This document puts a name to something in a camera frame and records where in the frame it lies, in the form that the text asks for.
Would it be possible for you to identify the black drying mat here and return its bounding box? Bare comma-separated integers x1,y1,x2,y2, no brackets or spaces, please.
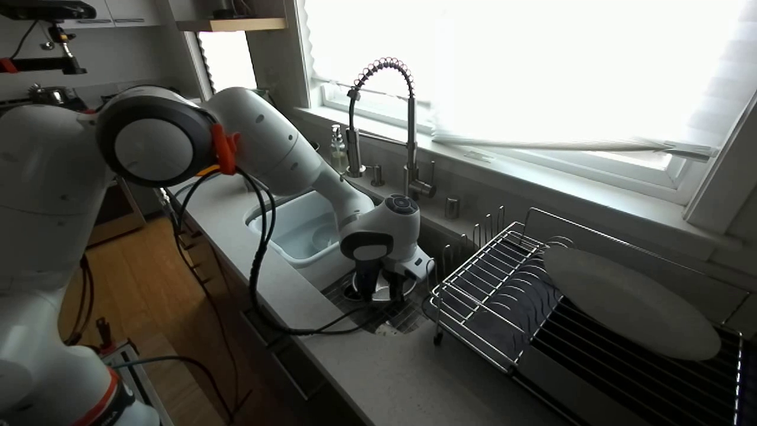
519,300,757,426

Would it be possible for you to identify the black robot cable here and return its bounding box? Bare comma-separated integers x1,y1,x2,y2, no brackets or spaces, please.
160,163,382,341

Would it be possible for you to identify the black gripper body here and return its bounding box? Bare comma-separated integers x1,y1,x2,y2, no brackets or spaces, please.
352,260,410,305

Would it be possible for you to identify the wooden wall shelf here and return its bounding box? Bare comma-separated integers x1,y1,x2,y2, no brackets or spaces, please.
175,18,287,34

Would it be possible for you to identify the chrome spring kitchen faucet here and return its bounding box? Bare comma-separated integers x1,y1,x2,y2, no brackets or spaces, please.
343,54,437,202

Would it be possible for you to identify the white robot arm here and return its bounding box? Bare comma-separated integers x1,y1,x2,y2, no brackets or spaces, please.
0,85,433,426

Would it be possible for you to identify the white wire dish rack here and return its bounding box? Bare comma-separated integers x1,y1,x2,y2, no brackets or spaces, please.
429,222,563,371

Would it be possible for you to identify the wire sink grid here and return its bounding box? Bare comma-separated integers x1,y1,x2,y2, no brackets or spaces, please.
324,274,431,334

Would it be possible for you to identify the glass soap dispenser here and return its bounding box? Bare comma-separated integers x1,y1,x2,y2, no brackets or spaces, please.
328,123,347,176

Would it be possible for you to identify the white plastic wash tub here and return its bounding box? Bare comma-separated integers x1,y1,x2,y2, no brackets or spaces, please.
273,193,338,268

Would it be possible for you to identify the grey round plate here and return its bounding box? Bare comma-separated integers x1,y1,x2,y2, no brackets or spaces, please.
545,250,721,362

